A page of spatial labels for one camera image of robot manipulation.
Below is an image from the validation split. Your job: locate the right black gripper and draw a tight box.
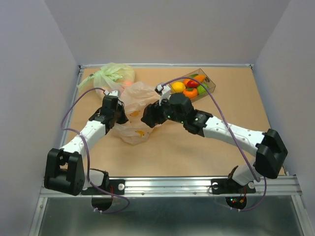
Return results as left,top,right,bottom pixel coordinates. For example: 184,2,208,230
141,92,186,127

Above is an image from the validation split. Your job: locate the orange translucent plastic bag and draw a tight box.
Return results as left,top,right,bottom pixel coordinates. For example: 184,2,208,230
111,82,159,145

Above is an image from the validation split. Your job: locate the yellow fruit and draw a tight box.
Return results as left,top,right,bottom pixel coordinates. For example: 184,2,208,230
171,81,186,93

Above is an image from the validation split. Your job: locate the orange persimmon with green calyx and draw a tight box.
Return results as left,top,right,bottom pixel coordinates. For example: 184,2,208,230
183,88,198,99

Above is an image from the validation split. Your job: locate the green bumpy fruit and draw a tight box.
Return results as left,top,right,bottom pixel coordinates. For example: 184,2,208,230
196,83,209,95

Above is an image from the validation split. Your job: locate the red orange fruit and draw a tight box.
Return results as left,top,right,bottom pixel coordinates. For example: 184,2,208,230
194,74,206,83

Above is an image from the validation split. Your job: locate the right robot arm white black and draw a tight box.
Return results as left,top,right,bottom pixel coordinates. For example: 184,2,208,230
141,93,288,192

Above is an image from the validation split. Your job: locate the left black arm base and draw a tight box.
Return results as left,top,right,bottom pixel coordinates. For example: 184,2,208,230
91,179,127,212

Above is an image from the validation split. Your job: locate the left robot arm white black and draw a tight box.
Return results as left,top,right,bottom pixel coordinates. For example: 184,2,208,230
44,95,128,196

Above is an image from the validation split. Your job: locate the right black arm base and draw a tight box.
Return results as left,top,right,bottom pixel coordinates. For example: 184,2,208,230
207,178,256,211

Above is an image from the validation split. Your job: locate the green plastic bag with fruit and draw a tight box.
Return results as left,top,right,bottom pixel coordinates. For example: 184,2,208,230
77,63,135,92

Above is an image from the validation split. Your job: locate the clear plastic box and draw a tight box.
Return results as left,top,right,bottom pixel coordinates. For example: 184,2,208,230
169,68,216,102

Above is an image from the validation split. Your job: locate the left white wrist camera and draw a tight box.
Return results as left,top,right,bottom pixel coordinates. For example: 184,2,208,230
103,90,121,98

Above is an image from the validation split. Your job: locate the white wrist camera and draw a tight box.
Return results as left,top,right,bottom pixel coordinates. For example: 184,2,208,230
103,90,121,98
155,83,171,106

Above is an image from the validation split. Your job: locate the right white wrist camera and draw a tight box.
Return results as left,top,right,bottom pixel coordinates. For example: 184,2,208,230
155,83,171,106

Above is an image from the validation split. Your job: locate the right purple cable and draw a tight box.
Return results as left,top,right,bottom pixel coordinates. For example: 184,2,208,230
161,77,267,212

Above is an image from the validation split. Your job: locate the purple cable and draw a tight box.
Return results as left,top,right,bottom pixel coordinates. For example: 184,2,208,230
161,77,267,212
60,88,130,214

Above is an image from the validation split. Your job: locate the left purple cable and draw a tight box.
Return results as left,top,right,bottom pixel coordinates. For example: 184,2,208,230
60,88,130,214

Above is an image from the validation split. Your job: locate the aluminium front rail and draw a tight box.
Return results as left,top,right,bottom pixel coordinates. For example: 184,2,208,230
40,176,302,198

